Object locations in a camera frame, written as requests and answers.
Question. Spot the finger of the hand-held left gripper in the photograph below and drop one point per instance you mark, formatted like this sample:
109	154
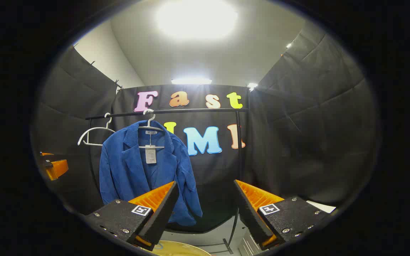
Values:
46	154
58	168

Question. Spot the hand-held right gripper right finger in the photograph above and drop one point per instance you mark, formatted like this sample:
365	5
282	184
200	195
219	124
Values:
249	217

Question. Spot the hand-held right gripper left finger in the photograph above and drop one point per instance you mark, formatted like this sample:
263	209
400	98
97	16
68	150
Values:
162	217

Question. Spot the white plastic clothes hanger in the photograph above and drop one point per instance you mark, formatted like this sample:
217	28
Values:
150	122
100	128

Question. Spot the black metal clothes rack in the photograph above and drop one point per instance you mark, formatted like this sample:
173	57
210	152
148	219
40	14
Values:
198	111

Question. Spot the grey ribbed panel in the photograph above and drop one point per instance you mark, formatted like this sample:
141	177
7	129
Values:
249	247

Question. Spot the white paper hang tag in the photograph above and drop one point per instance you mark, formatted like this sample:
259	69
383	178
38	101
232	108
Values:
151	154

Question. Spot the white flat panel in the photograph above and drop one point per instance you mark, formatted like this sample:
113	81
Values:
320	207

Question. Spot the black backdrop cloth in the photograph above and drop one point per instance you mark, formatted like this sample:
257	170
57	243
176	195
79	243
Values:
297	142

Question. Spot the large ceiling light panel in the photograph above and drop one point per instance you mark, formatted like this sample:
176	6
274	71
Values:
196	17

